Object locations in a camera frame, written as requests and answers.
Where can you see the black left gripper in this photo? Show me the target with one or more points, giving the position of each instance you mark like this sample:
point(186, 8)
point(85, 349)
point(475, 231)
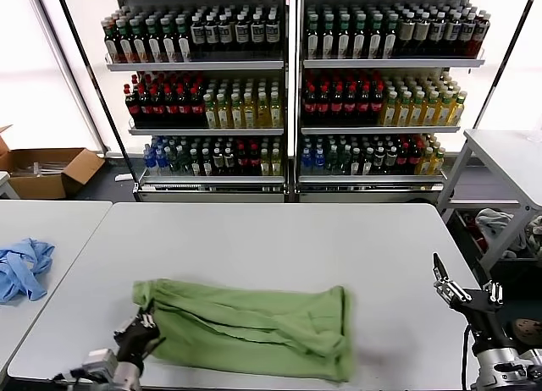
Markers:
point(137, 340)

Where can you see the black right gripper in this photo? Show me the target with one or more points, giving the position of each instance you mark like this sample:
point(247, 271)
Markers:
point(482, 312)

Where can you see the light green printed t-shirt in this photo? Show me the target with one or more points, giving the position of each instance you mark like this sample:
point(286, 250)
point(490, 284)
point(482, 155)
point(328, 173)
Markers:
point(254, 323)

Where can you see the brown clog shoe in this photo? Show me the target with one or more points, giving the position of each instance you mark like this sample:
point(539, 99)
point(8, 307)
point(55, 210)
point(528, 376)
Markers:
point(525, 328)

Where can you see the dark red garment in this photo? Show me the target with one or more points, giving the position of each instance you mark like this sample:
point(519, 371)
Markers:
point(471, 228)

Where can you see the grey-white cloth pile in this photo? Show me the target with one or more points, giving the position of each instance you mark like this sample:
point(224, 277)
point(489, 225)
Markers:
point(493, 221)

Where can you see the grey patterned cloth pile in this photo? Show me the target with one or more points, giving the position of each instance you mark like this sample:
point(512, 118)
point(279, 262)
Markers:
point(535, 232)

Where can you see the crumpled light blue garment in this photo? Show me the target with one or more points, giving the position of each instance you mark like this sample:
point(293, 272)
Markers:
point(25, 268)

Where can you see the small white floor object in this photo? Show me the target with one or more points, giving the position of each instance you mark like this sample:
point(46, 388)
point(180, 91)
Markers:
point(123, 176)

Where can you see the red-cap cola bottle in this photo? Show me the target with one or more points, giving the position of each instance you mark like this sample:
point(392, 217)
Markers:
point(324, 106)
point(242, 158)
point(184, 108)
point(146, 108)
point(364, 106)
point(133, 108)
point(414, 156)
point(158, 108)
point(310, 106)
point(402, 156)
point(171, 108)
point(254, 158)
point(377, 106)
point(197, 108)
point(350, 106)
point(337, 106)

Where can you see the dark bottle black-white label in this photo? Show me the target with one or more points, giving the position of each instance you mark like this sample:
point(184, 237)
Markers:
point(258, 30)
point(230, 159)
point(379, 157)
point(197, 33)
point(212, 32)
point(273, 29)
point(391, 157)
point(466, 30)
point(227, 31)
point(218, 159)
point(451, 30)
point(242, 31)

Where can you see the blue drink bottle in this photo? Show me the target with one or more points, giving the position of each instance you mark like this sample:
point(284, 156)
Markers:
point(305, 158)
point(148, 159)
point(318, 158)
point(160, 159)

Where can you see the green tinted water bottle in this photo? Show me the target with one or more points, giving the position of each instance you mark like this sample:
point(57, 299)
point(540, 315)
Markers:
point(331, 159)
point(184, 160)
point(344, 159)
point(173, 160)

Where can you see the small dark bottle white label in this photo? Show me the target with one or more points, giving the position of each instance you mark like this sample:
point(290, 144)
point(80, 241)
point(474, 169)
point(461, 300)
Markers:
point(355, 161)
point(367, 161)
point(207, 162)
point(195, 162)

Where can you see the open brown cardboard box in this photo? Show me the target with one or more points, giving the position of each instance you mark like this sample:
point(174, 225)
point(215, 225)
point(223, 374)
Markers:
point(80, 166)

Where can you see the white packing material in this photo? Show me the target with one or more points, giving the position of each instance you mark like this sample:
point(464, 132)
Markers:
point(42, 169)

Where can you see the grey metal shelving unit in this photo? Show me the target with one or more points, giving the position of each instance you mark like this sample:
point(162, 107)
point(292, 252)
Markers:
point(195, 64)
point(394, 62)

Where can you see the reddish drink bottle white label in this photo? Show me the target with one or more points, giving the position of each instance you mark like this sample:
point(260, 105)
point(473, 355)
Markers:
point(482, 30)

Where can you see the dark bottle beige label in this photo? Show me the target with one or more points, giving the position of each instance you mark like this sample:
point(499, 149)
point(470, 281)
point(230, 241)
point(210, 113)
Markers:
point(422, 30)
point(406, 30)
point(436, 30)

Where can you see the green-cap dark tea bottle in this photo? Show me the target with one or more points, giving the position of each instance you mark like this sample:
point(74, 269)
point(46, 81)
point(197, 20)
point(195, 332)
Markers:
point(328, 40)
point(344, 40)
point(375, 40)
point(153, 46)
point(168, 46)
point(360, 40)
point(390, 40)
point(313, 40)
point(124, 46)
point(183, 46)
point(139, 46)

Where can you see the reddish tea bottle white label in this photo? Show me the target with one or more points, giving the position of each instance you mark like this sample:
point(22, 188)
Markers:
point(111, 44)

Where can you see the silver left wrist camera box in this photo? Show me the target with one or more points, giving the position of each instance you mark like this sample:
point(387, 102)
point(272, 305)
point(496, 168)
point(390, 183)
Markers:
point(99, 361)

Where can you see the white metal-frame side table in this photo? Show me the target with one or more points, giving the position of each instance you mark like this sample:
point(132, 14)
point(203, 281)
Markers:
point(499, 154)

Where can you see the black slanted frame pole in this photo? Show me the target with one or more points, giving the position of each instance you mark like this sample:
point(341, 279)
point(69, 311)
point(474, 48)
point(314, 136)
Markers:
point(499, 69)
point(90, 69)

